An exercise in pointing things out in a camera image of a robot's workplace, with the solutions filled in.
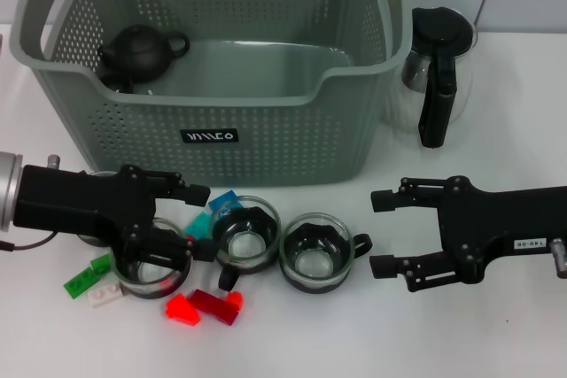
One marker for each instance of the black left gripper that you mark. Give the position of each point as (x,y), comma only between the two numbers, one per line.
(66,201)

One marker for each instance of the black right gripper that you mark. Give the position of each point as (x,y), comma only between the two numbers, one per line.
(487,218)

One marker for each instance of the glass teacup black base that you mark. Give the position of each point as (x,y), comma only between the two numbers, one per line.
(93,240)
(146,285)
(310,263)
(246,245)

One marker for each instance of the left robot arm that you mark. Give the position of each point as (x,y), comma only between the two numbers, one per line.
(9,192)

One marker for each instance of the grey perforated storage basket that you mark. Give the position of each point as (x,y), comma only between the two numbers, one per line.
(283,139)

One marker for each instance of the teal toy brick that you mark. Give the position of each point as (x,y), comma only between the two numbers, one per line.
(199,224)

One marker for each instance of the blue toy brick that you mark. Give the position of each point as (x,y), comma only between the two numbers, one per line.
(221,201)

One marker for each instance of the small green toy brick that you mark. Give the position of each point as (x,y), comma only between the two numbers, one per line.
(101,264)

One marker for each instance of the dark red toy brick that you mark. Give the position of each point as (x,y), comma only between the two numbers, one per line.
(210,303)

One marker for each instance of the bright red toy brick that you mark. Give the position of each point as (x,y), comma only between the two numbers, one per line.
(181,309)

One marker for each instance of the small orange-red toy brick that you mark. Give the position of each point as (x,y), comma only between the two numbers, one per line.
(235,300)

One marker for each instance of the white toy brick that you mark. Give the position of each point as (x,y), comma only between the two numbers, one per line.
(105,296)

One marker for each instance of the long green toy brick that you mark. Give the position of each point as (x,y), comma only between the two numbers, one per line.
(82,283)

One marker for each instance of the black teapot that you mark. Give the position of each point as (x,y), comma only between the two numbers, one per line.
(137,52)

